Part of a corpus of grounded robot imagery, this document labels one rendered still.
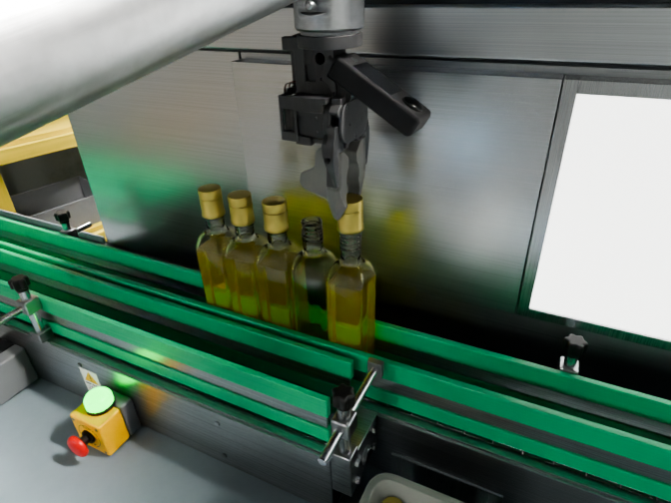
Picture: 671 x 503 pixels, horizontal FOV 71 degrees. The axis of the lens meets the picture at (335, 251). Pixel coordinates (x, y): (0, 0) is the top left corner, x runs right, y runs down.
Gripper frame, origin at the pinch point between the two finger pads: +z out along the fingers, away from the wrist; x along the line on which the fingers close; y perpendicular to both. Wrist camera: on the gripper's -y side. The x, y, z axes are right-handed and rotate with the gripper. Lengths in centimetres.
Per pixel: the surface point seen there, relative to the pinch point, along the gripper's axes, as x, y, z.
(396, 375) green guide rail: 3.8, -8.7, 22.9
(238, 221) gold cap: 2.0, 17.0, 4.9
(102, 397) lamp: 20, 36, 32
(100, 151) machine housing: -14, 65, 6
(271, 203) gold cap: 1.1, 11.5, 1.5
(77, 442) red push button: 25, 36, 37
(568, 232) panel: -13.0, -25.7, 4.8
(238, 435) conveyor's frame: 15.5, 11.5, 33.2
